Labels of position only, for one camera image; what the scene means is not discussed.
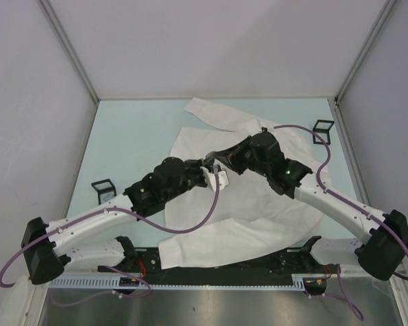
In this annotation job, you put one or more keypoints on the white button-up shirt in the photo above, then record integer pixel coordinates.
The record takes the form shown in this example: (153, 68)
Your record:
(247, 216)

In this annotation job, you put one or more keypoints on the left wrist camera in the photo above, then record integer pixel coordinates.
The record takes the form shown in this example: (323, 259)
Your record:
(215, 178)

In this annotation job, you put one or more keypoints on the white slotted cable duct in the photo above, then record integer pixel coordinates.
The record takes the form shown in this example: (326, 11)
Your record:
(109, 282)

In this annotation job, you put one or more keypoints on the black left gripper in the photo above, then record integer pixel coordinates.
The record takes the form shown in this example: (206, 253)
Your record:
(196, 164)

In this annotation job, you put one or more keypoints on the aluminium frame rail left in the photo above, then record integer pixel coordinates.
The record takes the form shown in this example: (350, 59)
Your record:
(64, 41)

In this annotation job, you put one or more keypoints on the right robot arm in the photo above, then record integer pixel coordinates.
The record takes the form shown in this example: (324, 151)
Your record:
(382, 238)

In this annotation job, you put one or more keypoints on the aluminium frame rail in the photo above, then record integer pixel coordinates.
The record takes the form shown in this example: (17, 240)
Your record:
(367, 45)
(64, 41)

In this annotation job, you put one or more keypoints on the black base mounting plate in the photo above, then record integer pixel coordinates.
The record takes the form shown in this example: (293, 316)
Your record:
(172, 255)

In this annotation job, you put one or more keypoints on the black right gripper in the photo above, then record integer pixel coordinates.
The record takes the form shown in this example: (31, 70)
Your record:
(233, 154)

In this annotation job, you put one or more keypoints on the black display box left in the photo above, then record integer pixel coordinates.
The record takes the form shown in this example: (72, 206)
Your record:
(102, 187)

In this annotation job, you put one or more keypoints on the aluminium frame rail right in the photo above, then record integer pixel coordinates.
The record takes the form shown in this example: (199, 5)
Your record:
(367, 45)

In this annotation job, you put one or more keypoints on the black display box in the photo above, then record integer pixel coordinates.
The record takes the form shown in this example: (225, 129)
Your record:
(321, 129)
(102, 187)

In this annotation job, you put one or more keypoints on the black display box right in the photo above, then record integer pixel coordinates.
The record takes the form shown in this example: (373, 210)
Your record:
(321, 129)

